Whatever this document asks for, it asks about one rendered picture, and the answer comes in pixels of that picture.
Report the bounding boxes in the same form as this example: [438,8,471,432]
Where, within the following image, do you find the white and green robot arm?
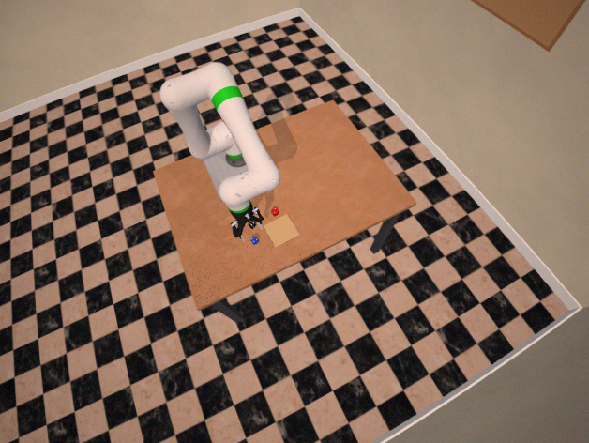
[160,62,280,220]

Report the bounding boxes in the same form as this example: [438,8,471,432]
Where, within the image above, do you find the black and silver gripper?
[231,207,264,242]

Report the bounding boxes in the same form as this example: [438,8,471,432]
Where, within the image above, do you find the tan square mat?
[264,214,299,248]

